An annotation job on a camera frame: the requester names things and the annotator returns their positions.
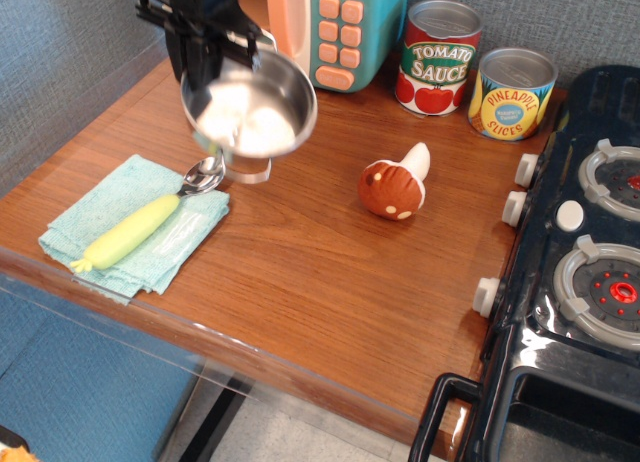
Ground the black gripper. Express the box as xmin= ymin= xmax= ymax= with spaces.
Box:
xmin=136 ymin=0 xmax=261 ymax=90

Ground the stainless steel pot bowl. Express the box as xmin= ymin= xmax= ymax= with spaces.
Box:
xmin=180 ymin=31 xmax=318 ymax=184

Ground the light blue cloth napkin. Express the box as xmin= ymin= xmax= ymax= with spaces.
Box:
xmin=39 ymin=155 xmax=230 ymax=305

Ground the orange microwave turntable plate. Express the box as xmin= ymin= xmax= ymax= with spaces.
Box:
xmin=238 ymin=0 xmax=270 ymax=31

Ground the teal toy microwave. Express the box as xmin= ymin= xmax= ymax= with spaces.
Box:
xmin=265 ymin=0 xmax=407 ymax=93

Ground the brown plush mushroom toy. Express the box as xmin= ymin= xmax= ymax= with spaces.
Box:
xmin=357 ymin=142 xmax=431 ymax=221

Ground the tomato sauce can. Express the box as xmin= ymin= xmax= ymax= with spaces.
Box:
xmin=395 ymin=0 xmax=483 ymax=116

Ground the pineapple slices can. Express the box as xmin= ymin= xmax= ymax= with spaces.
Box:
xmin=468 ymin=47 xmax=558 ymax=141

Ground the white stove knob upper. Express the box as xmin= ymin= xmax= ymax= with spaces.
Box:
xmin=514 ymin=153 xmax=539 ymax=189

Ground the white stove knob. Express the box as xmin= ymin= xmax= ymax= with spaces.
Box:
xmin=472 ymin=277 xmax=500 ymax=318
xmin=502 ymin=191 xmax=527 ymax=228
xmin=514 ymin=153 xmax=539 ymax=189

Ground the white stove knob middle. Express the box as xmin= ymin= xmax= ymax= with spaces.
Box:
xmin=502 ymin=191 xmax=527 ymax=228

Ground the white stove knob lower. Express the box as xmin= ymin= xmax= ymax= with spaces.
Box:
xmin=472 ymin=277 xmax=500 ymax=318

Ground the orange object bottom corner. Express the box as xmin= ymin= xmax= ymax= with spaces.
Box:
xmin=0 ymin=446 xmax=39 ymax=462

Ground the black toy stove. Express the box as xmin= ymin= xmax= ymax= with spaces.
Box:
xmin=410 ymin=65 xmax=639 ymax=461

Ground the yellow-handled metal spoon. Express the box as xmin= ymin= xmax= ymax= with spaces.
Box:
xmin=70 ymin=155 xmax=226 ymax=273

